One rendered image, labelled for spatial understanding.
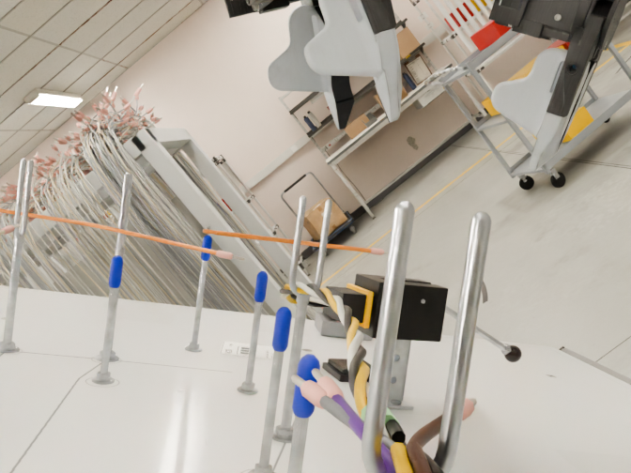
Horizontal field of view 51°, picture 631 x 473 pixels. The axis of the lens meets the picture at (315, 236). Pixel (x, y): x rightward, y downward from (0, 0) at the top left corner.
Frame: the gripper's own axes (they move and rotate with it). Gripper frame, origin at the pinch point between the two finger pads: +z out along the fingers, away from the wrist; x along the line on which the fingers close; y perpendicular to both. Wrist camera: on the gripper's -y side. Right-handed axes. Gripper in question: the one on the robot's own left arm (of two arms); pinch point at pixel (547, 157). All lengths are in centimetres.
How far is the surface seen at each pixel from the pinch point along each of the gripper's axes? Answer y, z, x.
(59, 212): 70, 37, -20
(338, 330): 13.7, 25.0, -4.5
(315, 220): 275, 257, -612
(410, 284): 4.4, 9.7, 11.6
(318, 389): -0.8, 0.5, 40.9
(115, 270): 20.9, 12.4, 23.1
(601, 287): -18, 82, -232
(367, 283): 7.3, 10.7, 12.3
